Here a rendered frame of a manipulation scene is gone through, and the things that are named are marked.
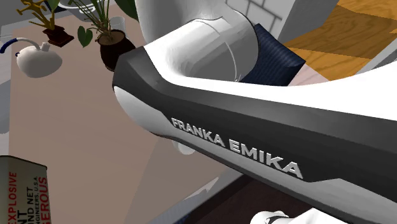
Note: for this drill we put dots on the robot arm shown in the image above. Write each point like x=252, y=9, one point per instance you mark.
x=279, y=124

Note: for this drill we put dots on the gold branch figure, dark base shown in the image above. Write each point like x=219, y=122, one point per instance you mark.
x=57, y=35

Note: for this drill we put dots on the white watering can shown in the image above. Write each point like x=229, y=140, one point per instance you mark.
x=38, y=63

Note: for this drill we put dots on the dark blue robot stand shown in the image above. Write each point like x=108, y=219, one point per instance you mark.
x=274, y=63

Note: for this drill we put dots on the green plant in dark pot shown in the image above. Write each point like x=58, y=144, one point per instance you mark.
x=115, y=51

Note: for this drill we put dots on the clear glass cup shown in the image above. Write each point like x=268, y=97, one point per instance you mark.
x=119, y=24

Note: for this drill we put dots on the beige box with red lettering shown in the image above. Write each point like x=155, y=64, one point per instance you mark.
x=21, y=192

